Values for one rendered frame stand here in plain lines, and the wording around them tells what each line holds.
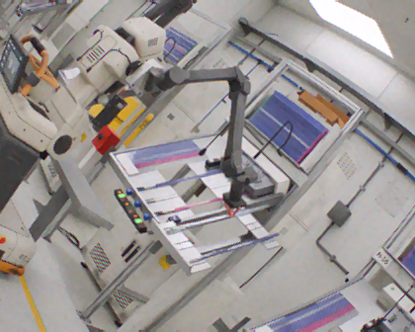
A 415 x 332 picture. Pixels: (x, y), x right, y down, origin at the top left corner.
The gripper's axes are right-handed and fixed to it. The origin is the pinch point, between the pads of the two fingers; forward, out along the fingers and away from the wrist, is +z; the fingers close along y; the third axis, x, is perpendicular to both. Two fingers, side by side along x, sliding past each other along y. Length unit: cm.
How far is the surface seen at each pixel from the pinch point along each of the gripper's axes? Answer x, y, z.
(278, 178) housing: -47, 26, 8
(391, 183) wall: -207, 43, 61
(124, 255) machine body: 23, 57, 67
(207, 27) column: -189, 331, 32
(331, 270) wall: -146, 33, 126
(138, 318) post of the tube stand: 44, -2, 57
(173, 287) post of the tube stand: 25.7, -1.4, 36.8
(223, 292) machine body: -24, 19, 81
